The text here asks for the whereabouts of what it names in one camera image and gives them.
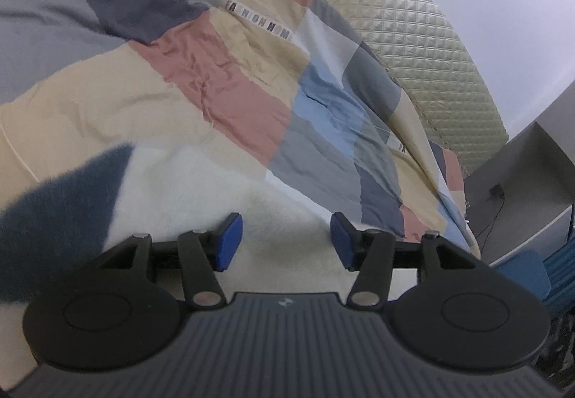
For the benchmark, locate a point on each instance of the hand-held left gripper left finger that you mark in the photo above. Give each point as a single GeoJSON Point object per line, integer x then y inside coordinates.
{"type": "Point", "coordinates": [228, 241]}

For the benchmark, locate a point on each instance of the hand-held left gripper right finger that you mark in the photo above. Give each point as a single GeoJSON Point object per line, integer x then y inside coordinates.
{"type": "Point", "coordinates": [343, 241]}

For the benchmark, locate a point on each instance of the cream sweater with navy stripes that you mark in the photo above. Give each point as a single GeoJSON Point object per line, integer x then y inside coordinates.
{"type": "Point", "coordinates": [179, 187]}

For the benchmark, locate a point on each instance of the patchwork quilt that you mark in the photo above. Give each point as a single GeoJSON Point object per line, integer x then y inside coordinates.
{"type": "Point", "coordinates": [224, 79]}

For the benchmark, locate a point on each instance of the blue fabric item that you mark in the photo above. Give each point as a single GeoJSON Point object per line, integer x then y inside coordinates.
{"type": "Point", "coordinates": [525, 276]}

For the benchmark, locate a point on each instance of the cream quilted headboard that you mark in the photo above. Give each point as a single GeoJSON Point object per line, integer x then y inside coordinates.
{"type": "Point", "coordinates": [404, 43]}

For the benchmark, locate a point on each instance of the black wall charger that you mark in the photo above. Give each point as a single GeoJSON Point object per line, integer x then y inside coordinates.
{"type": "Point", "coordinates": [496, 191]}

